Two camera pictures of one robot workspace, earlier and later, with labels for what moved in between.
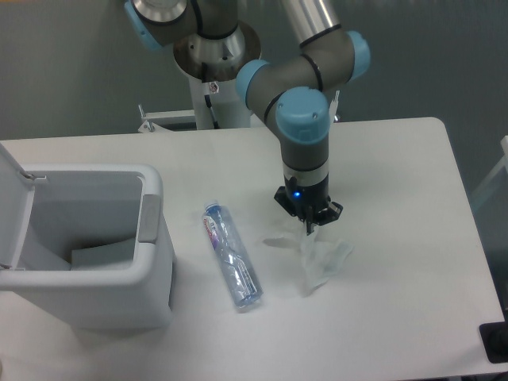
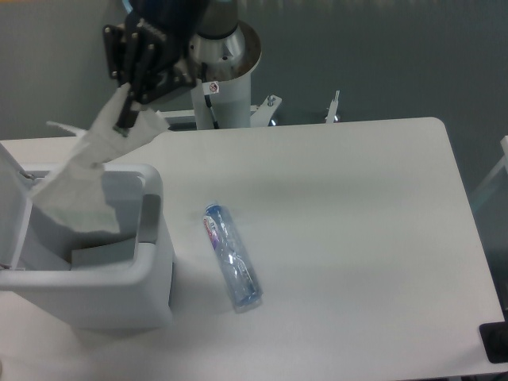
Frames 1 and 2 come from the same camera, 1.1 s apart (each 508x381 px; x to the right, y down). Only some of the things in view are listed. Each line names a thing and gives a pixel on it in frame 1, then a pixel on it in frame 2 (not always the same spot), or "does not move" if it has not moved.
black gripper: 302,201 -> 178,19
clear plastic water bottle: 245,287 does not move
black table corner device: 494,336 does not move
